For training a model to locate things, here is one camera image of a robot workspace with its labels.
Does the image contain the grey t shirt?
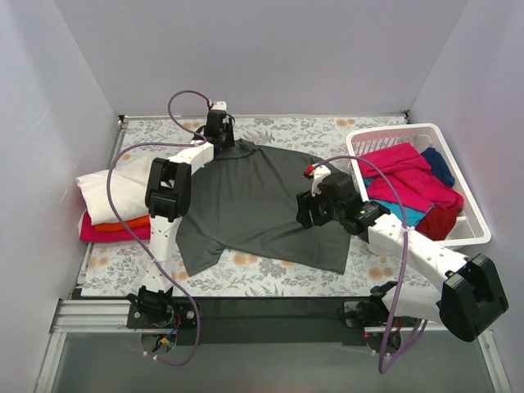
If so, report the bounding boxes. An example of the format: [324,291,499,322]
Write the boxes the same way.
[176,139,350,275]

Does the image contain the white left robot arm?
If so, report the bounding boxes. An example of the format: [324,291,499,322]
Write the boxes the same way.
[128,101,234,328]

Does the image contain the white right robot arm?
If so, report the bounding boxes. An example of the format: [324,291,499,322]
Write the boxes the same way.
[296,165,508,342]

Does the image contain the pink t shirt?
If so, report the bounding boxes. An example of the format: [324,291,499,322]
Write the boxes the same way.
[359,142,463,213]

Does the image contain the teal t shirt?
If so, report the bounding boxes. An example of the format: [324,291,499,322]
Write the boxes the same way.
[364,178,427,227]

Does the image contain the folded white t shirt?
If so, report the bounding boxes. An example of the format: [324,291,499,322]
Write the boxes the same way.
[76,156,154,225]

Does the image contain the dark red t shirt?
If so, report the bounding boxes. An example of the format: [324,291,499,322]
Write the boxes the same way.
[415,206,459,242]

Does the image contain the navy blue t shirt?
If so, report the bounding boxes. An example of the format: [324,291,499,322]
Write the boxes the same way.
[421,147,455,188]

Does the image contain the folded orange t shirt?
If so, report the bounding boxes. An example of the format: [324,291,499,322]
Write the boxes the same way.
[94,215,149,233]

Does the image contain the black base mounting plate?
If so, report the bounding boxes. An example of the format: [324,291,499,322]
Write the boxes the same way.
[127,296,386,346]

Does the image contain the white plastic laundry basket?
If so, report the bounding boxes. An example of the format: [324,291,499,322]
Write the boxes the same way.
[346,123,491,250]

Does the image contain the folded magenta t shirt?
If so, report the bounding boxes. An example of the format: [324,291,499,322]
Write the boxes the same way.
[79,211,151,243]

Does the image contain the floral patterned table mat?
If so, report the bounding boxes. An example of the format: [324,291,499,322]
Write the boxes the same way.
[78,115,407,297]

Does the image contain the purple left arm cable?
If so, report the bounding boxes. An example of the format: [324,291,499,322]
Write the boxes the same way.
[106,90,214,367]

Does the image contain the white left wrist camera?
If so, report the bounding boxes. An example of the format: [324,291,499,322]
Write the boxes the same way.
[210,101,228,112]

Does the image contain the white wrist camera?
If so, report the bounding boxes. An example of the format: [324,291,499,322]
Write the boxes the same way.
[304,165,332,197]
[210,101,228,112]

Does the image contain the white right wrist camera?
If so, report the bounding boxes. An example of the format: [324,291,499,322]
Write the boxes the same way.
[304,165,332,197]

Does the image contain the aluminium frame rail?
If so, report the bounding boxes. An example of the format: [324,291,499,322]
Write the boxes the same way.
[34,122,136,393]

